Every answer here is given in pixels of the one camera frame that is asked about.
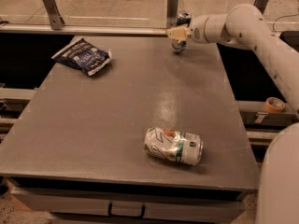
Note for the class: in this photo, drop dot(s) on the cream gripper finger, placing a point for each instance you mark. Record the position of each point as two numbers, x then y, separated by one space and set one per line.
180 33

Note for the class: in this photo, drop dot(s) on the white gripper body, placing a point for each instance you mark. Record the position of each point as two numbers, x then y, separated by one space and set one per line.
196 32

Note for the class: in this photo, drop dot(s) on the blue silver redbull can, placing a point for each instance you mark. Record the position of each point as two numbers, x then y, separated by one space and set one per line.
183 18

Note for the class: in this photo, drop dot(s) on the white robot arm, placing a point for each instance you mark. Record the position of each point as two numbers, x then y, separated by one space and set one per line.
244 26

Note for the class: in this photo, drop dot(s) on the blue chip bag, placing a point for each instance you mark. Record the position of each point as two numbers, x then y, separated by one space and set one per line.
83 56

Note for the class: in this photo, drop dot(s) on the crushed white green soda can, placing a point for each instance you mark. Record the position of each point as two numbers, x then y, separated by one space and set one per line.
175 146

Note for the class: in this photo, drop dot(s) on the orange tape roll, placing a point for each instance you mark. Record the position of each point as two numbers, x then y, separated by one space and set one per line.
274 105

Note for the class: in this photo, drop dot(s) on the middle metal railing bracket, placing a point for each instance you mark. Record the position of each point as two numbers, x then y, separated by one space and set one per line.
171 12

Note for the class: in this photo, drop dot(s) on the metal railing bracket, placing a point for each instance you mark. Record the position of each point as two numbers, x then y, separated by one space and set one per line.
171 12
55 18
261 5

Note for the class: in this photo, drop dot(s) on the right metal railing bracket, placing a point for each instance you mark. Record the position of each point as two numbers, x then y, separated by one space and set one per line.
261 5

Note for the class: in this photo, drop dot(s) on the left metal railing bracket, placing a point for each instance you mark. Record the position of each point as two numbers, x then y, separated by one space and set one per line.
55 18

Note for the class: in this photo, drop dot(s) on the grey drawer with black handle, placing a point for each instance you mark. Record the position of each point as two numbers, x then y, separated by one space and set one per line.
90 207

